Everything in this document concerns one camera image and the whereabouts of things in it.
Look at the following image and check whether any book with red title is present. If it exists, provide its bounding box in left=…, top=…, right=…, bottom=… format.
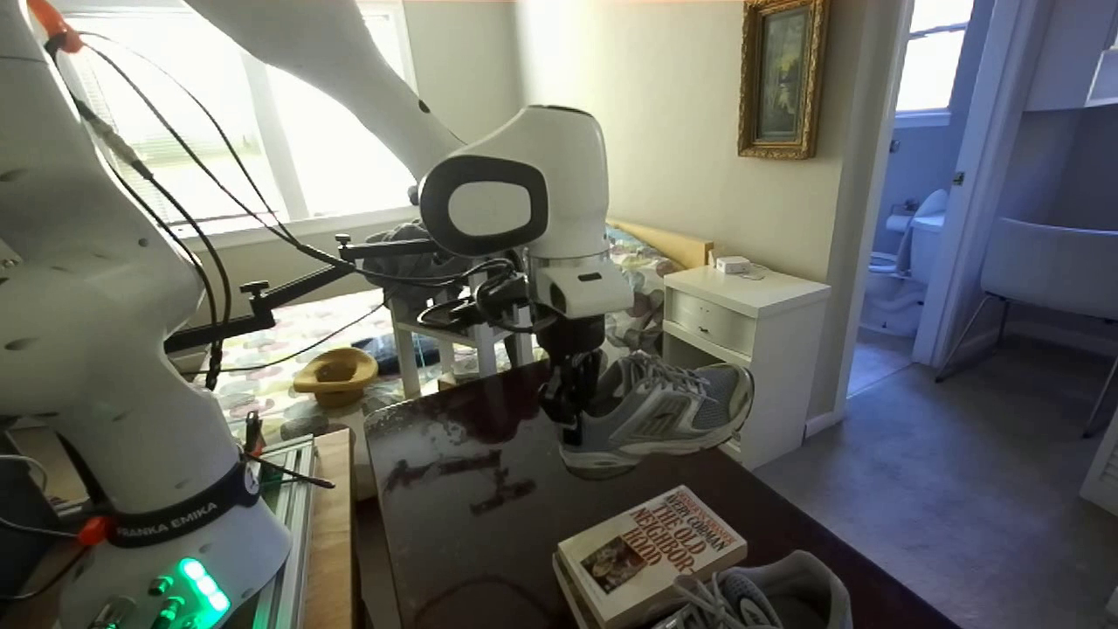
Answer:
left=555, top=482, right=752, bottom=629

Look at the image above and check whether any wooden headboard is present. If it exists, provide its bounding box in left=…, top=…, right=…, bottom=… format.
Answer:
left=607, top=215, right=717, bottom=271

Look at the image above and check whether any white window frame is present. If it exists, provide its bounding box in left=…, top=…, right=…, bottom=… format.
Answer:
left=46, top=0, right=422, bottom=240

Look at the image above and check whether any gold framed picture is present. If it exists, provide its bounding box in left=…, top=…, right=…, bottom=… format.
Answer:
left=734, top=0, right=832, bottom=165

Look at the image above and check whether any white toilet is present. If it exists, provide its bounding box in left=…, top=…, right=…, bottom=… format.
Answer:
left=866, top=185, right=955, bottom=341

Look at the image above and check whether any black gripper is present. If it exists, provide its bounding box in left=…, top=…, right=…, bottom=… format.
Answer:
left=533, top=307, right=633, bottom=454

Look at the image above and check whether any blue cloth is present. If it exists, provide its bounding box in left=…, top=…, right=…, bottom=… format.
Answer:
left=348, top=330, right=446, bottom=377

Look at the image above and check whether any yellow bowl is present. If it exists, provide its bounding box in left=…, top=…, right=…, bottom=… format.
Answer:
left=292, top=345, right=384, bottom=413

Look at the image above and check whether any black cable bundle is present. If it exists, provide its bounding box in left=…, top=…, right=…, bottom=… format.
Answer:
left=46, top=28, right=387, bottom=395

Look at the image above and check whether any white nightstand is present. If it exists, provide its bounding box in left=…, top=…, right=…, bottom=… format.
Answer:
left=662, top=261, right=832, bottom=472

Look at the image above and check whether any grey sneaker with white laces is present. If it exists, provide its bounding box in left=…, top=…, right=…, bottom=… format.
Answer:
left=650, top=547, right=858, bottom=629

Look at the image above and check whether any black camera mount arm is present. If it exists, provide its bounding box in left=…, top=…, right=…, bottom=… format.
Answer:
left=168, top=225, right=467, bottom=356

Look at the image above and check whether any wooden board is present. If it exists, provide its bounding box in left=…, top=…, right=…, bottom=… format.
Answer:
left=304, top=426, right=358, bottom=629

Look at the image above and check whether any white stool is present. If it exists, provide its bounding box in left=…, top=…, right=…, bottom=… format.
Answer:
left=387, top=291, right=542, bottom=402

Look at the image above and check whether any red knob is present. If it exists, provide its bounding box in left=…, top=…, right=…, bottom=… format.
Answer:
left=74, top=515, right=115, bottom=557

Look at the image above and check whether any grey blue sneaker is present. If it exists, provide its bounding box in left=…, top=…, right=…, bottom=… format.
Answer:
left=555, top=349, right=760, bottom=475

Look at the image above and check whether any floral pillow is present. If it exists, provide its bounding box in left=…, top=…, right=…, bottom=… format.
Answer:
left=601, top=219, right=678, bottom=360

